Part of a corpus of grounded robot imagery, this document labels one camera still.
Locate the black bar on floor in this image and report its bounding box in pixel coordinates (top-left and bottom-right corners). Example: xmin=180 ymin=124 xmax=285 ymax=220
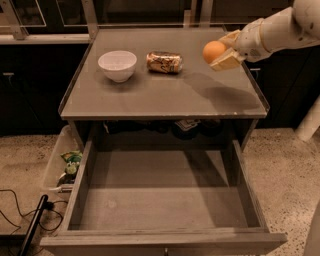
xmin=18 ymin=195 xmax=48 ymax=256

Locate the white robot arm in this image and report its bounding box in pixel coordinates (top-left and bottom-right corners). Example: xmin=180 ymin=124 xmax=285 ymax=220
xmin=202 ymin=0 xmax=320 ymax=71

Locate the green snack bag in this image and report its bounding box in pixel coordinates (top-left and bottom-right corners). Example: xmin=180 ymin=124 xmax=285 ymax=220
xmin=58 ymin=150 xmax=82 ymax=185

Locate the crushed tan soda can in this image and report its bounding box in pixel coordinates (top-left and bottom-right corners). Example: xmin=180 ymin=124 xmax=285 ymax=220
xmin=146 ymin=51 xmax=183 ymax=74

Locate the orange fruit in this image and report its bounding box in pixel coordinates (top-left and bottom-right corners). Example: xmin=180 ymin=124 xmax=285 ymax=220
xmin=202 ymin=41 xmax=226 ymax=64

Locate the white ceramic bowl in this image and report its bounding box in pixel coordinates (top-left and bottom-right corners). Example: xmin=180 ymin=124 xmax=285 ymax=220
xmin=98 ymin=50 xmax=137 ymax=83

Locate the open grey top drawer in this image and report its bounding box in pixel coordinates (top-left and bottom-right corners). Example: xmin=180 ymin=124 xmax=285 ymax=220
xmin=41 ymin=141 xmax=287 ymax=256

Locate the clear plastic storage bin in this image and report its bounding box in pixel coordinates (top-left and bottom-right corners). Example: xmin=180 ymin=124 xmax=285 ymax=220
xmin=41 ymin=125 xmax=79 ymax=200

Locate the grey cabinet counter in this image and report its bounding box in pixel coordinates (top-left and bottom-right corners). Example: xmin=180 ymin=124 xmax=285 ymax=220
xmin=58 ymin=27 xmax=270 ymax=152

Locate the metal railing frame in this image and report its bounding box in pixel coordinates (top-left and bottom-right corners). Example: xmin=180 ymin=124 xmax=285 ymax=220
xmin=0 ymin=0 xmax=294 ymax=46

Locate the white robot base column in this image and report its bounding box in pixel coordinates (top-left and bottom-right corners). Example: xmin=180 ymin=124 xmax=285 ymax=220
xmin=295 ymin=95 xmax=320 ymax=256

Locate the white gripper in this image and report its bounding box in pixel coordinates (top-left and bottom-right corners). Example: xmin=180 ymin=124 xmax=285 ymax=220
xmin=209 ymin=18 xmax=271 ymax=71

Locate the black cable on floor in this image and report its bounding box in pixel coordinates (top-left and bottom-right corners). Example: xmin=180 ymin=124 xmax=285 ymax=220
xmin=0 ymin=188 xmax=69 ymax=234

